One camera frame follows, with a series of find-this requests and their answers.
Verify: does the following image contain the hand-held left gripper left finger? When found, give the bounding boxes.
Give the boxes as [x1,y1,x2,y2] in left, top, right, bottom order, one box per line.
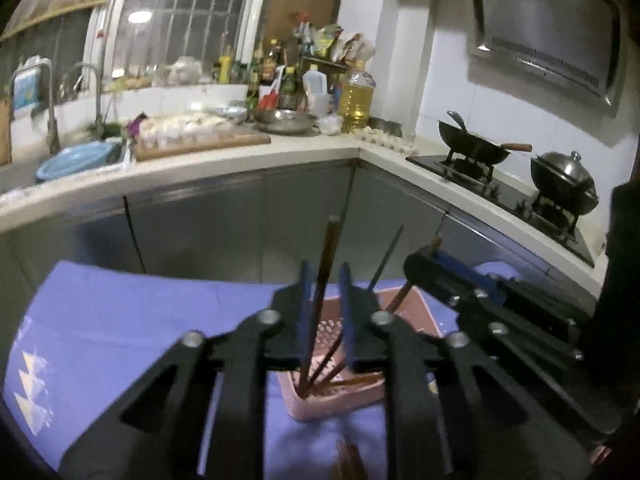
[57,260,314,480]

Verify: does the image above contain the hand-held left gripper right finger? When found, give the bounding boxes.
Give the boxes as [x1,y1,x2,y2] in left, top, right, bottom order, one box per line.
[338,261,592,480]

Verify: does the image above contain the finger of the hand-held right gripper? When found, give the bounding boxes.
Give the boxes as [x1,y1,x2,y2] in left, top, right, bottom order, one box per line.
[402,247,623,436]
[439,251,584,347]

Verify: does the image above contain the reddish brown chopstick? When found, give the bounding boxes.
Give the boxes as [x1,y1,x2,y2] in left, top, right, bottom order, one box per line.
[384,237,443,313]

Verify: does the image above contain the thin black chopstick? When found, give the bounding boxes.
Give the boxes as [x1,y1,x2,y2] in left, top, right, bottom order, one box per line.
[367,225,406,292]

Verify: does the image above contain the dark brown chopstick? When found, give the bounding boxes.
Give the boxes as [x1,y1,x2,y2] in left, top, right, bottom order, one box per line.
[297,216,342,397]

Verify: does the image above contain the pink plastic basket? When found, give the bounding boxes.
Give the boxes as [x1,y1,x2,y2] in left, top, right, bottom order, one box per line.
[277,285,443,423]

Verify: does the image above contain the bundle of brown chopsticks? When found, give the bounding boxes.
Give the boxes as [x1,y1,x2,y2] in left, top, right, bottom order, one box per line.
[331,439,370,480]

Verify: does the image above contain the black gas stove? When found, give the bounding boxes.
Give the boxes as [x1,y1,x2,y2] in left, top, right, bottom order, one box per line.
[406,154,597,268]

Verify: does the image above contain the steel pot with lid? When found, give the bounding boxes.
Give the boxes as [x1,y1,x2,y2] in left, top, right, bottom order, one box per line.
[530,151,600,217]

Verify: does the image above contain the tray of eggs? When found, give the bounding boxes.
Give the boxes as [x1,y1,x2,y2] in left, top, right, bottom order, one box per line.
[351,126,419,156]

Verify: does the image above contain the blue printed tablecloth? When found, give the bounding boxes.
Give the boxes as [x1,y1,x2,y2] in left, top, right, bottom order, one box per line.
[2,259,521,480]

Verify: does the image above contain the large cooking oil bottle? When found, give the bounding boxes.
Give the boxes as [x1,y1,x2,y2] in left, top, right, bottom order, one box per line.
[338,60,377,134]

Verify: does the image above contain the steel mixing bowl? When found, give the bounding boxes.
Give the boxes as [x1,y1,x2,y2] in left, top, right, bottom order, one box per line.
[253,107,319,136]

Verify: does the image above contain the wooden cutting board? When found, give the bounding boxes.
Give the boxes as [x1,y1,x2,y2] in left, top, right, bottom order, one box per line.
[135,129,272,162]

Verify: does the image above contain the white plastic jug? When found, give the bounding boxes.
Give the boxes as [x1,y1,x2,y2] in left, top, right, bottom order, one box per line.
[302,64,331,116]

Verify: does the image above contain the red spatula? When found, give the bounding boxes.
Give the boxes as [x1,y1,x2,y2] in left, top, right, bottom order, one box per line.
[256,87,282,112]

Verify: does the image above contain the pile of white dumplings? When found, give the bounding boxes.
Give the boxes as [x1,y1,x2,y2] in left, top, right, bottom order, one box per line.
[140,111,261,148]

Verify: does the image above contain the row of sauce bottles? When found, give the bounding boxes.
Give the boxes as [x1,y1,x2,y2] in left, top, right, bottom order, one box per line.
[244,37,302,109]

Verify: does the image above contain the rack of seasoning packets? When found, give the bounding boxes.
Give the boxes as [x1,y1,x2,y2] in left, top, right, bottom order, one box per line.
[292,12,377,70]

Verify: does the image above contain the yellow bottle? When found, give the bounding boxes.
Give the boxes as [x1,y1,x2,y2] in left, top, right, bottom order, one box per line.
[218,46,235,84]

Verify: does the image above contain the steel range hood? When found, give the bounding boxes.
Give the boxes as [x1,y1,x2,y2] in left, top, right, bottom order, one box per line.
[467,0,632,109]

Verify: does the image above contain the blue plastic basin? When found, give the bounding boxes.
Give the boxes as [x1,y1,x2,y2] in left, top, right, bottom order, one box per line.
[35,141,122,184]

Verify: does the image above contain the brown cardboard sheet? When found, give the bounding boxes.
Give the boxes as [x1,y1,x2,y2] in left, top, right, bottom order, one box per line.
[264,0,337,57]

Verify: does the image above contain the curved steel faucet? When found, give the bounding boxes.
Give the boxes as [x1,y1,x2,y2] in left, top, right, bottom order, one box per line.
[60,62,110,137]

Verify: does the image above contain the barred window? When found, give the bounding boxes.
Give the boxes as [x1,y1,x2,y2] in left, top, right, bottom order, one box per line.
[85,0,276,83]

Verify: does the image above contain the tall steel faucet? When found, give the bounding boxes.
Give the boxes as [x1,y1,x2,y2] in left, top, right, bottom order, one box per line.
[10,59,62,157]

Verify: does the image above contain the brown board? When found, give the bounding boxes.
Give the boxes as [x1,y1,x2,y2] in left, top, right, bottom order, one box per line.
[0,99,14,167]

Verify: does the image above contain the white water filter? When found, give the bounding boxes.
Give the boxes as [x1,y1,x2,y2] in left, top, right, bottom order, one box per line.
[12,56,42,112]

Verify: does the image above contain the black wok with wooden handle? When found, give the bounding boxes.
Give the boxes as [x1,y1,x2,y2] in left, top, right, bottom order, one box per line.
[438,111,534,166]

